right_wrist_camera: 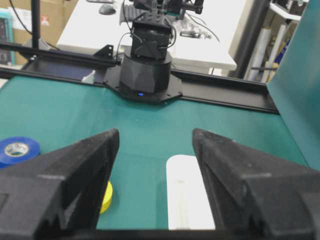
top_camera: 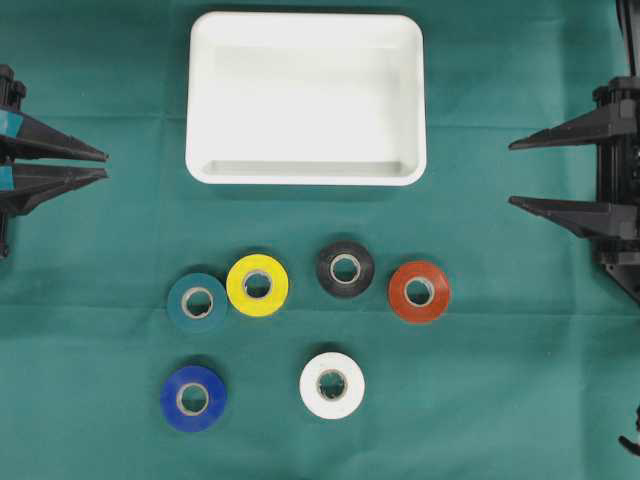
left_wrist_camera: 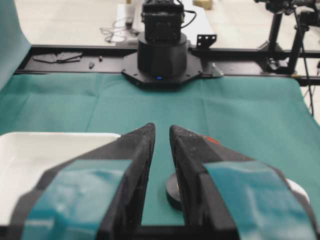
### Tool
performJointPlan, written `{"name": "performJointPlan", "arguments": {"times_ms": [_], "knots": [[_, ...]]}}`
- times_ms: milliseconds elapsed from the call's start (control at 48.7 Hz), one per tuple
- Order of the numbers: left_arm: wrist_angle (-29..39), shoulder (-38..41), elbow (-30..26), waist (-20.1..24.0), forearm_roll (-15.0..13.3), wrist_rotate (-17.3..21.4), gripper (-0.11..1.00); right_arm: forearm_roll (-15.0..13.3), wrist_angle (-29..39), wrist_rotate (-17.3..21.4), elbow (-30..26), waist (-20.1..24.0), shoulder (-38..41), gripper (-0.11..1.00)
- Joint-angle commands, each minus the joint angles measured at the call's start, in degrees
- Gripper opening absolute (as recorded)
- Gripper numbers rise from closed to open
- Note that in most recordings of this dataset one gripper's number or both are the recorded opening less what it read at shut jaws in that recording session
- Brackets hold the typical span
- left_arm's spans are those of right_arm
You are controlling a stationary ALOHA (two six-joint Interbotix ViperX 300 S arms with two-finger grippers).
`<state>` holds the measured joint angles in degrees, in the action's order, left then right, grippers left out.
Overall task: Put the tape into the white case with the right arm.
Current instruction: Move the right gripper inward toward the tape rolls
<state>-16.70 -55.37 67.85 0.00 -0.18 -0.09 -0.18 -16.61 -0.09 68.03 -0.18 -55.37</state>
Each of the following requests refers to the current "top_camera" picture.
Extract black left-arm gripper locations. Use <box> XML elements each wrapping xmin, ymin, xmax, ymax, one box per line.
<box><xmin>1</xmin><ymin>64</ymin><xmax>108</xmax><ymax>216</ymax></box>

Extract yellow tape roll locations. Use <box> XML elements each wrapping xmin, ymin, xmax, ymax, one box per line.
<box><xmin>226</xmin><ymin>254</ymin><xmax>289</xmax><ymax>318</ymax></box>

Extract red tape roll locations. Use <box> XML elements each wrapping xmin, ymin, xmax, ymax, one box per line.
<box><xmin>387</xmin><ymin>260</ymin><xmax>452</xmax><ymax>324</ymax></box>

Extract teal tape roll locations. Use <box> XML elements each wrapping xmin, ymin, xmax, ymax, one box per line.
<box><xmin>167</xmin><ymin>273</ymin><xmax>229</xmax><ymax>333</ymax></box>

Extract black tape roll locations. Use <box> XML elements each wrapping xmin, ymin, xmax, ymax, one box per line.
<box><xmin>316</xmin><ymin>241</ymin><xmax>375</xmax><ymax>298</ymax></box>

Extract white plastic case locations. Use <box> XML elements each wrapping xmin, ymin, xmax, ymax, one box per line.
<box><xmin>185</xmin><ymin>11</ymin><xmax>427</xmax><ymax>187</ymax></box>

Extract white tape roll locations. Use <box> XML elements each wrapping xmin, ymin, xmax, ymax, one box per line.
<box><xmin>299</xmin><ymin>352</ymin><xmax>366</xmax><ymax>420</ymax></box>

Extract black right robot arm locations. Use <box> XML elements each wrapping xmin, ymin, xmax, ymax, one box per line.
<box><xmin>509</xmin><ymin>1</ymin><xmax>639</xmax><ymax>301</ymax></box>

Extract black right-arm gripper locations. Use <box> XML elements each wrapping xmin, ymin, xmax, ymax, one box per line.
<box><xmin>508</xmin><ymin>74</ymin><xmax>640</xmax><ymax>301</ymax></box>

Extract blue tape roll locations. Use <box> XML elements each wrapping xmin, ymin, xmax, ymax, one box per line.
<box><xmin>160</xmin><ymin>365</ymin><xmax>228</xmax><ymax>433</ymax></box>

